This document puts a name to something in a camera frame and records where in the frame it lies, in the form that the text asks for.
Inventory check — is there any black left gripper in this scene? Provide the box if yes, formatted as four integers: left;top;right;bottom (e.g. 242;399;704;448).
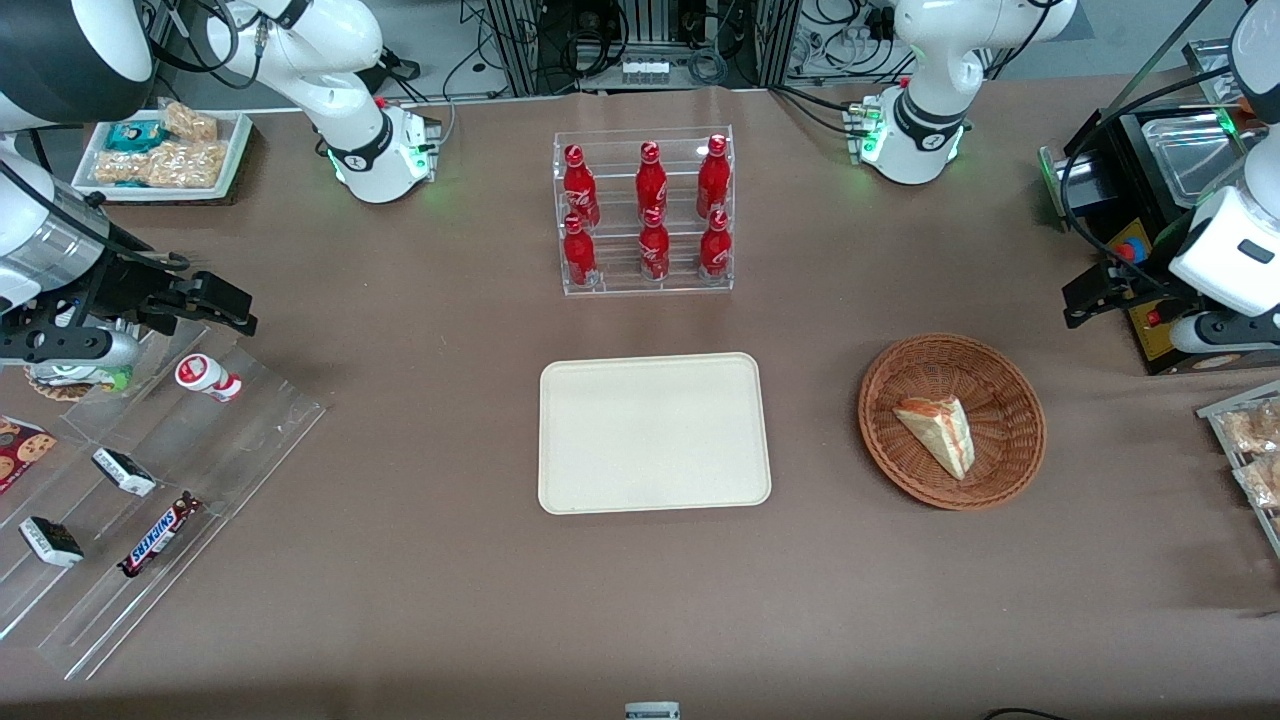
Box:
1062;262;1203;330

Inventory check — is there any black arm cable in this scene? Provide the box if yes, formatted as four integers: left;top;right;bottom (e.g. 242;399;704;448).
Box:
1058;64;1241;293

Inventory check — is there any black white snack box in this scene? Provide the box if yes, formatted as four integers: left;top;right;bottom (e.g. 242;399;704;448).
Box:
18;516;86;569
91;447;158;498

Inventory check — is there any triangular sandwich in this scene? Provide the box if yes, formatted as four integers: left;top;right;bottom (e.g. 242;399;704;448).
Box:
893;395;976;482

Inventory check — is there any grey metal tray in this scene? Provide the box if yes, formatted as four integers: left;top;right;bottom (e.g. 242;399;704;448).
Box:
1182;38;1241;103

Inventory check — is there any teal snack pack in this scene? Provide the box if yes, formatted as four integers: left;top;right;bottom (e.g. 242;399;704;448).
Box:
104;119;167;154

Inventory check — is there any red cola bottle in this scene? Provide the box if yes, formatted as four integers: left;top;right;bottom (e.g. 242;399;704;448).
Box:
635;141;670;223
562;214;599;289
638;207;672;283
562;144;602;229
696;134;732;221
698;208;733;280

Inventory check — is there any grey wire tray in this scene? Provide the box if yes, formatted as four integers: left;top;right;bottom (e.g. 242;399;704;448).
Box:
1196;378;1280;561

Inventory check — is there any clear acrylic stepped shelf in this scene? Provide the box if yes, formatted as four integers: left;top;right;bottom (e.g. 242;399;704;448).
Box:
0;318;329;683

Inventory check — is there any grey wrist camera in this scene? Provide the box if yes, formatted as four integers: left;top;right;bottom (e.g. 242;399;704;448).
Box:
0;326;142;373
1168;312;1280;355

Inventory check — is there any white square snack tray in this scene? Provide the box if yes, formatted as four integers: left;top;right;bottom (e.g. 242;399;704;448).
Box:
72;108;253;203

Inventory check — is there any clear bag of crackers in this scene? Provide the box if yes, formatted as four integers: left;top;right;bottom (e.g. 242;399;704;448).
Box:
160;100;220;144
146;140;230;190
93;149;153;187

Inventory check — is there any red cookie pack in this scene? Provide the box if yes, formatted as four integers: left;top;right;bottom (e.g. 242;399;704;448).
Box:
0;415;59;497

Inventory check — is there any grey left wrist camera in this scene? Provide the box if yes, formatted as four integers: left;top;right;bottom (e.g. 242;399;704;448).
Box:
1168;312;1280;355

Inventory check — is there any black yellow machine box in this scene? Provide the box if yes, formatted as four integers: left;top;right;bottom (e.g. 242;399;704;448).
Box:
1038;100;1280;378

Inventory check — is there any shiny metal pan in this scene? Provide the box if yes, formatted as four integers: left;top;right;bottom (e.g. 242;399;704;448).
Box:
1140;108;1253;209

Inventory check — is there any wrapped bread pack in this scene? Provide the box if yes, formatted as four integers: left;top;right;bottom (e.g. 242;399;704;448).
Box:
1220;398;1280;457
1232;454;1280;509

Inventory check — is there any red white yogurt bottle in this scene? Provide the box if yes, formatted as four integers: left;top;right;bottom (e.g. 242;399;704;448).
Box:
174;353;244;404

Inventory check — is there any clear acrylic bottle rack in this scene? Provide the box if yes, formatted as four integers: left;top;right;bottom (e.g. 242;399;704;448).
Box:
552;125;736;297

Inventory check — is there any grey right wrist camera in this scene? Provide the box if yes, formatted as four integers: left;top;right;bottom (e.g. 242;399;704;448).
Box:
0;326;142;373

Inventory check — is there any cream plastic tray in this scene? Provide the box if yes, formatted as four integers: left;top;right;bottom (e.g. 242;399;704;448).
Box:
538;352;773;516

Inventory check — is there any round brown wicker basket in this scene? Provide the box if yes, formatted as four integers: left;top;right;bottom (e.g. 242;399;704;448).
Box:
858;333;1048;512

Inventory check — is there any small woven coaster basket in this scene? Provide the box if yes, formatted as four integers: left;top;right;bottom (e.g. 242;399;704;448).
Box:
24;360;134;403

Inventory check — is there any brown Snickers bar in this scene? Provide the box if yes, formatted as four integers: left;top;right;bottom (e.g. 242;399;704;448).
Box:
118;492;203;579

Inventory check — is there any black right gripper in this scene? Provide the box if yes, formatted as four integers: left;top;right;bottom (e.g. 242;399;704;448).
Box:
0;226;259;339

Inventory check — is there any aluminium frame rack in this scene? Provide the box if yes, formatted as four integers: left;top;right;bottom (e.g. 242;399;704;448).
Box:
484;0;803;97

